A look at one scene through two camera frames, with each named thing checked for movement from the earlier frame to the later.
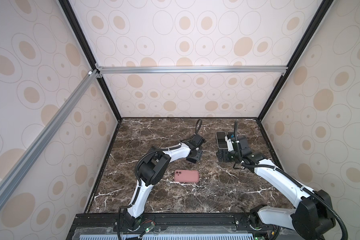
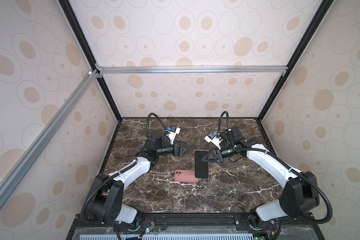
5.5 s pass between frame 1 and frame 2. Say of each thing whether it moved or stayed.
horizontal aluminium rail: stayed
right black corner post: stayed
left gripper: moved
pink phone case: stayed
